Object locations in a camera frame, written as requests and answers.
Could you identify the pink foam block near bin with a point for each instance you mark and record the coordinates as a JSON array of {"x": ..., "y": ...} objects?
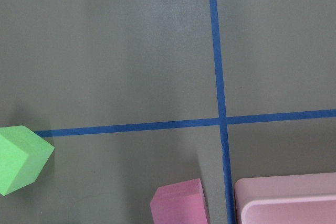
[{"x": 182, "y": 202}]

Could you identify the green foam block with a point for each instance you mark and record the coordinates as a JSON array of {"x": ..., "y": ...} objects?
[{"x": 23, "y": 156}]

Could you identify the pink plastic bin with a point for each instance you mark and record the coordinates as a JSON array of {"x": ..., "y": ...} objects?
[{"x": 306, "y": 198}]

